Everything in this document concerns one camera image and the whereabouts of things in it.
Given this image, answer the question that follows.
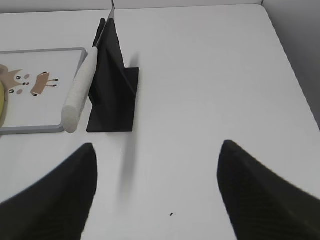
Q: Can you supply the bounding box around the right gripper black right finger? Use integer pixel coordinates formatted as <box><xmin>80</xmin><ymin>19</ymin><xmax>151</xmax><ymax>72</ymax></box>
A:
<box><xmin>216</xmin><ymin>140</ymin><xmax>320</xmax><ymax>240</ymax></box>

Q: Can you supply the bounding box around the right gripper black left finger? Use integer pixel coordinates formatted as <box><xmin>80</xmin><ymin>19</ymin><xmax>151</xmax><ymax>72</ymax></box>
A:
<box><xmin>0</xmin><ymin>143</ymin><xmax>98</xmax><ymax>240</ymax></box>

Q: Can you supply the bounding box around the knife with white handle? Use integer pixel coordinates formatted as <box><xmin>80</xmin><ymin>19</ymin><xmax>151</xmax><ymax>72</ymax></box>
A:
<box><xmin>61</xmin><ymin>6</ymin><xmax>115</xmax><ymax>134</ymax></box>

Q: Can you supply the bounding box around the yellow plastic banana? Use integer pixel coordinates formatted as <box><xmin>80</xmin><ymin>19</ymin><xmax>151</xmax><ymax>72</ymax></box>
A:
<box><xmin>0</xmin><ymin>81</ymin><xmax>7</xmax><ymax>120</ymax></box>

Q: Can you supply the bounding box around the white grey-rimmed cutting board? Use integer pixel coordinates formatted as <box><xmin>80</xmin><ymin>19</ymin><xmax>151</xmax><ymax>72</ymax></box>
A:
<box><xmin>0</xmin><ymin>47</ymin><xmax>87</xmax><ymax>135</ymax></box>

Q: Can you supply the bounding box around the black knife stand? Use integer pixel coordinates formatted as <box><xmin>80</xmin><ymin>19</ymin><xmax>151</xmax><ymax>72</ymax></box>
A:
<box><xmin>86</xmin><ymin>18</ymin><xmax>140</xmax><ymax>133</ymax></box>

